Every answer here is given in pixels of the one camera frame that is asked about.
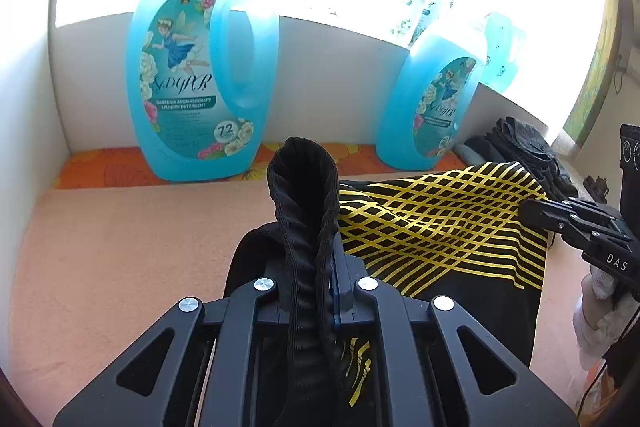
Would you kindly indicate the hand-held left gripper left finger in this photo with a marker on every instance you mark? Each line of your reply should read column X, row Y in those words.
column 272, row 307

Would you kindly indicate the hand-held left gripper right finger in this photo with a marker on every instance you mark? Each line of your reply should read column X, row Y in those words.
column 350, row 302

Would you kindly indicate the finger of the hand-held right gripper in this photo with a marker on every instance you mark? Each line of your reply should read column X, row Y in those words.
column 545, row 212
column 590, row 239

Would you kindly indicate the black pants with yellow stripes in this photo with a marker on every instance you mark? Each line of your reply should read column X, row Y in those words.
column 480, row 307

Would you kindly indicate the folded grey tweed pants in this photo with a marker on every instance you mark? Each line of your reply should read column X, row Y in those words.
column 525, row 142

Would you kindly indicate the folded dark pants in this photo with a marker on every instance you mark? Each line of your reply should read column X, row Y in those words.
column 487, row 149

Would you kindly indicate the folded blue-grey pants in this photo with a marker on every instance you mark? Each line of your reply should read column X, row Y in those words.
column 465, row 152

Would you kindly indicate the person's right hand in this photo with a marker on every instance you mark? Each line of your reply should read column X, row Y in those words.
column 600, row 322

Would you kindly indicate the blue detergent bottle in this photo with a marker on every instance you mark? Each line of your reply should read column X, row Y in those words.
column 505, row 52
column 190, row 107
column 430, row 107

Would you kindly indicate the detergent refill pouch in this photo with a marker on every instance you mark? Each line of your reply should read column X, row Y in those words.
column 424, row 24

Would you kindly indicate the orange floral bedsheet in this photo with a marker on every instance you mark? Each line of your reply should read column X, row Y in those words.
column 100, row 164

